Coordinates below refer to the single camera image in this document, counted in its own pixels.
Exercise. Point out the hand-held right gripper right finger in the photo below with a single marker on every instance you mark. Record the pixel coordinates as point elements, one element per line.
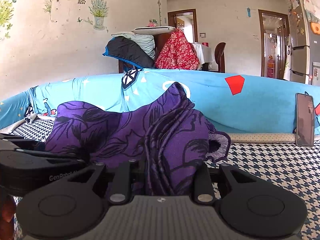
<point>203,182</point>

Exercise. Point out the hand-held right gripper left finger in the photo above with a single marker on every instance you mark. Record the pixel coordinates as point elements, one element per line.
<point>120,180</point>

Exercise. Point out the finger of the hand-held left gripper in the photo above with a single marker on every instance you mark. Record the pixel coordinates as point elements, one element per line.
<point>17,137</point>
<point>37,152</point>

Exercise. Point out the purple floral shirt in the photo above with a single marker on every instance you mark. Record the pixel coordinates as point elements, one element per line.
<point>125,130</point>

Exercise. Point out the person's left hand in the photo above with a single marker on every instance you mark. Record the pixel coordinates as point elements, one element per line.
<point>7,212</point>

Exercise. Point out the blue printed sofa cushion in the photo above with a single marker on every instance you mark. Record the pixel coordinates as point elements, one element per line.
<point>87,90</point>
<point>15,107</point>
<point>237,100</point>

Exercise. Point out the smartphone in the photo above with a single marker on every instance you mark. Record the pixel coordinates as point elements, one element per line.
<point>305,120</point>

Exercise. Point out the dark wooden chair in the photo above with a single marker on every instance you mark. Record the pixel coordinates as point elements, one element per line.
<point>220,57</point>

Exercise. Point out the table with white tablecloth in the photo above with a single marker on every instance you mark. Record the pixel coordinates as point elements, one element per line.
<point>203,53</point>

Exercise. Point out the red floral cloth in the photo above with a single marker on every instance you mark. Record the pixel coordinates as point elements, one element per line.
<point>177,52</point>

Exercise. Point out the pale green pillow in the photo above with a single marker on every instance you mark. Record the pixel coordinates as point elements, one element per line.
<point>145,42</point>

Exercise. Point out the white flat board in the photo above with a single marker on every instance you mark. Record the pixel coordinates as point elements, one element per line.
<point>152,30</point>

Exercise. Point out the grey refrigerator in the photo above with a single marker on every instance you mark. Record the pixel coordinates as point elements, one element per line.
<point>300,35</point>

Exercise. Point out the green leafy wall sticker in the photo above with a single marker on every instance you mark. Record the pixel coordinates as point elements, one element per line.
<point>5,15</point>

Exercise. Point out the wall light switch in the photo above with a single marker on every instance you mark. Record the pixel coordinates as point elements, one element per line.
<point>203,35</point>

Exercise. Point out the potted flower wall sticker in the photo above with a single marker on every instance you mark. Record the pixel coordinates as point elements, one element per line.
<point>99,12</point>

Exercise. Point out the wooden door frame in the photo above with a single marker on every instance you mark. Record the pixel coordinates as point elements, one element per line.
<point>170,22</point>
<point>260,42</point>

